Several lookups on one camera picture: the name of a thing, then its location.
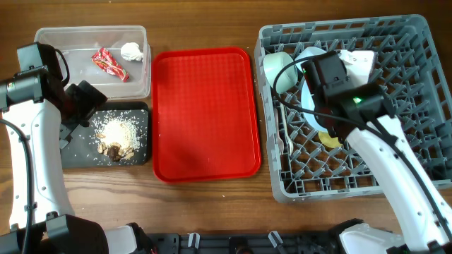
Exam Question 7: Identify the rice and peanut scraps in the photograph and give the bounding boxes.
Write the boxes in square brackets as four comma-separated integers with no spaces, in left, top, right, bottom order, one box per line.
[90,109,149,166]

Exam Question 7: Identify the mint green bowl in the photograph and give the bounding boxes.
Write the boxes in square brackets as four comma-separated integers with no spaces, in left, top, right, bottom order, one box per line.
[263,52,298,94]

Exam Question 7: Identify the white plastic spoon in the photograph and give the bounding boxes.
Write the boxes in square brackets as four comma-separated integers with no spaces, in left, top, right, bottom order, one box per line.
[280,104,294,156]

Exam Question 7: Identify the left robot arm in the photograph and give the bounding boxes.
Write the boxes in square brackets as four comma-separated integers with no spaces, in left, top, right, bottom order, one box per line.
[1,68,148,253]

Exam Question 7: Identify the red serving tray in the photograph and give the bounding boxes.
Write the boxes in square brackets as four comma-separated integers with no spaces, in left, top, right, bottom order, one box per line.
[151,47,261,183]

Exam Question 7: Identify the red snack wrapper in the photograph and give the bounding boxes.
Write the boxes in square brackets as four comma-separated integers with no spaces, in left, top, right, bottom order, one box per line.
[91,47,129,83]

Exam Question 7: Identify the black plastic tray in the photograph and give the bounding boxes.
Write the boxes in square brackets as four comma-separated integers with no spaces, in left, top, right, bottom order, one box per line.
[61,102,149,169]

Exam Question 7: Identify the white plastic fork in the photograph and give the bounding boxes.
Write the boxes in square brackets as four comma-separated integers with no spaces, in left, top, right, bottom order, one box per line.
[273,108,285,155]

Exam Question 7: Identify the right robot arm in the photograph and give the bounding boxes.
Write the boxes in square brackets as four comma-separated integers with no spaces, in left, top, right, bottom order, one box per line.
[325,84,451,253]

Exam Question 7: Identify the light blue plate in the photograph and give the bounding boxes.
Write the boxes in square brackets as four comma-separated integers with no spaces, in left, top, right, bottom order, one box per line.
[301,79,327,133]

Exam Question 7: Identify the yellow plastic cup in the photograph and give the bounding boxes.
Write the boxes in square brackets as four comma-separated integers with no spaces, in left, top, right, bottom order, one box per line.
[318,131,343,149]

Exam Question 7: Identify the small light blue bowl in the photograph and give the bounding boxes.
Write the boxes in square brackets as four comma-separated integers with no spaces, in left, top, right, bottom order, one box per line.
[295,47,326,71]

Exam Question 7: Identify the white napkin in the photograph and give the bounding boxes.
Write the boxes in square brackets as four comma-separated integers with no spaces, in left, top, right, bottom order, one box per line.
[120,42,144,61]

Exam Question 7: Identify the grey dishwasher rack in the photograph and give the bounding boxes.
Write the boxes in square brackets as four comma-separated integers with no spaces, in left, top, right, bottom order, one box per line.
[254,15,451,203]

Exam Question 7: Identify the clear plastic bin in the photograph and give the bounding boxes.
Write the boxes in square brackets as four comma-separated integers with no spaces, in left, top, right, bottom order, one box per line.
[35,25,152,100]

